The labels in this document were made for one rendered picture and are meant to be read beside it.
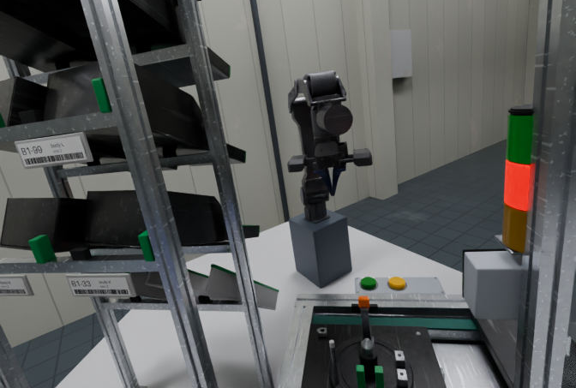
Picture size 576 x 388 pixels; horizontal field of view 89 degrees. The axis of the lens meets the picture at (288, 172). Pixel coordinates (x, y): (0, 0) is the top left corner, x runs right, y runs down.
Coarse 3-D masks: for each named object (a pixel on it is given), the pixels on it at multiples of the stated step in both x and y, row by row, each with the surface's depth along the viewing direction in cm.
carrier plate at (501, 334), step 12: (480, 324) 58; (492, 324) 58; (504, 324) 58; (516, 324) 57; (492, 336) 55; (504, 336) 55; (516, 336) 55; (492, 348) 53; (504, 348) 53; (504, 360) 51; (504, 372) 49
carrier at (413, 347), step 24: (312, 336) 61; (336, 336) 61; (360, 336) 60; (384, 336) 59; (408, 336) 58; (312, 360) 56; (336, 360) 48; (360, 360) 50; (384, 360) 52; (408, 360) 53; (432, 360) 52; (312, 384) 51; (336, 384) 49; (360, 384) 46; (384, 384) 48; (408, 384) 47; (432, 384) 48
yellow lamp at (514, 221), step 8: (504, 208) 33; (512, 208) 32; (504, 216) 33; (512, 216) 32; (520, 216) 31; (504, 224) 33; (512, 224) 32; (520, 224) 31; (504, 232) 34; (512, 232) 32; (520, 232) 31; (504, 240) 34; (512, 240) 32; (520, 240) 32; (512, 248) 33; (520, 248) 32
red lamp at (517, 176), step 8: (512, 168) 31; (520, 168) 30; (528, 168) 29; (512, 176) 31; (520, 176) 30; (528, 176) 30; (512, 184) 31; (520, 184) 30; (528, 184) 30; (504, 192) 33; (512, 192) 31; (520, 192) 31; (504, 200) 33; (512, 200) 32; (520, 200) 31; (520, 208) 31
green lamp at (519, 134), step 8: (512, 120) 30; (520, 120) 29; (528, 120) 28; (512, 128) 30; (520, 128) 29; (528, 128) 29; (512, 136) 30; (520, 136) 29; (528, 136) 29; (512, 144) 30; (520, 144) 29; (528, 144) 29; (512, 152) 31; (520, 152) 30; (528, 152) 29; (512, 160) 31; (520, 160) 30; (528, 160) 29
